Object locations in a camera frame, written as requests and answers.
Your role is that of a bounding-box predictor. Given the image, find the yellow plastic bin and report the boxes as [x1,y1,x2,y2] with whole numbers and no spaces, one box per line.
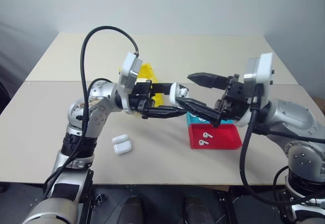
[117,61,166,118]

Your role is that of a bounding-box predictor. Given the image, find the white rounded plastic object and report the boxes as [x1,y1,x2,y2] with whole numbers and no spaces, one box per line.
[169,82,190,106]

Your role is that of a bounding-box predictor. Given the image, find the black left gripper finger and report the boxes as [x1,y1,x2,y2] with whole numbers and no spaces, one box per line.
[151,82,174,94]
[142,106,187,120]

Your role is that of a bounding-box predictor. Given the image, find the white open earbud case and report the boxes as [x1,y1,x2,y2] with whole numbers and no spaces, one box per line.
[111,134,133,155]

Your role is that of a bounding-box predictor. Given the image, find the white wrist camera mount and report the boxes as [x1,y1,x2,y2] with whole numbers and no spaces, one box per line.
[118,52,144,115]
[237,52,276,127]

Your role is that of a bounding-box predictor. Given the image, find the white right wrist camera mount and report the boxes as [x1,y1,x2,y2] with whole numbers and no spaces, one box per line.
[237,52,276,127]

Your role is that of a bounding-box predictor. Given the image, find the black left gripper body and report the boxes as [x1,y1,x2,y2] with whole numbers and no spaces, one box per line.
[128,80,156,120]

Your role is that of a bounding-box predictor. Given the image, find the dark rounded shape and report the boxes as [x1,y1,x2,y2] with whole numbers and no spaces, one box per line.
[123,196,143,224]

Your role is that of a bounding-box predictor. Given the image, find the red plastic tray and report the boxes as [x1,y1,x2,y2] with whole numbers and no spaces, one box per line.
[187,123,243,150]

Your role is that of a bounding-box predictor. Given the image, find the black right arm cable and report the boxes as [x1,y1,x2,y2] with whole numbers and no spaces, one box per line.
[239,84,305,206]

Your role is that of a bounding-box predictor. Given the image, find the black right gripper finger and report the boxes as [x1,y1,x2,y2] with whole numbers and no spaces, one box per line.
[175,97,222,129]
[186,72,231,89]

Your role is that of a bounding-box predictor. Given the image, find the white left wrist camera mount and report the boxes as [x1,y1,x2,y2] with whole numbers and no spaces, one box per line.
[118,52,144,115]

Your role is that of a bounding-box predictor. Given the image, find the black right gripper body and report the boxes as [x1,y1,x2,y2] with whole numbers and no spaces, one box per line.
[214,74,251,121]

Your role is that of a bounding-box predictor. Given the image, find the teal plastic tray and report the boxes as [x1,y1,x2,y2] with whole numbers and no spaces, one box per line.
[186,111,233,129]

